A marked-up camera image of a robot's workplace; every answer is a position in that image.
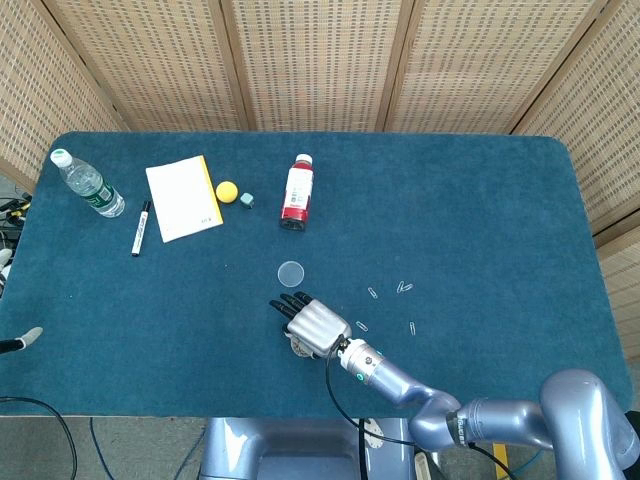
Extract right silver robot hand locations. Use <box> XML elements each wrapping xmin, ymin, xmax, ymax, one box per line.
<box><xmin>268</xmin><ymin>291</ymin><xmax>354</xmax><ymax>360</ymax></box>

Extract clear round plastic lid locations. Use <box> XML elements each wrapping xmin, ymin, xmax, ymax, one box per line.
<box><xmin>277</xmin><ymin>260</ymin><xmax>306</xmax><ymax>289</ymax></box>

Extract silver-blue robot torso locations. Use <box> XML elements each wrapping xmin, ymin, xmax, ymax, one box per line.
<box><xmin>198</xmin><ymin>417</ymin><xmax>416</xmax><ymax>480</ymax></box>

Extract red drink bottle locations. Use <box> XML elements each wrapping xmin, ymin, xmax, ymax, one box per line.
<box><xmin>279</xmin><ymin>153</ymin><xmax>316</xmax><ymax>231</ymax></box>

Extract blue carpet table mat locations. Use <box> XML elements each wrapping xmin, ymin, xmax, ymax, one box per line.
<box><xmin>0</xmin><ymin>130</ymin><xmax>633</xmax><ymax>421</ymax></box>

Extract white notebook with yellow spine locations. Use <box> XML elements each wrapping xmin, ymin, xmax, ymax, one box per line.
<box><xmin>145</xmin><ymin>155</ymin><xmax>225</xmax><ymax>244</ymax></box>

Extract black and white marker pen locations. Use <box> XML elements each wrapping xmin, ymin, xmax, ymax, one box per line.
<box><xmin>130</xmin><ymin>199</ymin><xmax>152</xmax><ymax>258</ymax></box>

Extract woven bamboo screen panel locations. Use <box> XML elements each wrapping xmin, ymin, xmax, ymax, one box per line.
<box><xmin>384</xmin><ymin>0</ymin><xmax>601</xmax><ymax>135</ymax></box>
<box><xmin>42</xmin><ymin>0</ymin><xmax>254</xmax><ymax>133</ymax></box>
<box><xmin>512</xmin><ymin>0</ymin><xmax>640</xmax><ymax>346</ymax></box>
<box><xmin>219</xmin><ymin>0</ymin><xmax>416</xmax><ymax>133</ymax></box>
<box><xmin>0</xmin><ymin>0</ymin><xmax>129</xmax><ymax>194</ymax></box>

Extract clear plastic water bottle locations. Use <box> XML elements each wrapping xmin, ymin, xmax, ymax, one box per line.
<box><xmin>49</xmin><ymin>148</ymin><xmax>126</xmax><ymax>219</ymax></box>

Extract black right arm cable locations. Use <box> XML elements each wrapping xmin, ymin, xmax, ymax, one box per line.
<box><xmin>324</xmin><ymin>339</ymin><xmax>516</xmax><ymax>480</ymax></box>

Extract white perforated bracket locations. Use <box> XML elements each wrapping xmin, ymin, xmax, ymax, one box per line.
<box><xmin>360</xmin><ymin>418</ymin><xmax>386</xmax><ymax>451</ymax></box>

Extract blue floor cable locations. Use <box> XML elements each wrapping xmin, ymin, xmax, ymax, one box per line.
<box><xmin>88</xmin><ymin>418</ymin><xmax>117</xmax><ymax>480</ymax></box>

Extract black floor cable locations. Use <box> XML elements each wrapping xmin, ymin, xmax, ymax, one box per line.
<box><xmin>0</xmin><ymin>397</ymin><xmax>79</xmax><ymax>480</ymax></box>

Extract tangled cables with yellow plug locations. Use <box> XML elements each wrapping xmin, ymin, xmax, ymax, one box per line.
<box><xmin>0</xmin><ymin>194</ymin><xmax>32</xmax><ymax>251</ymax></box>

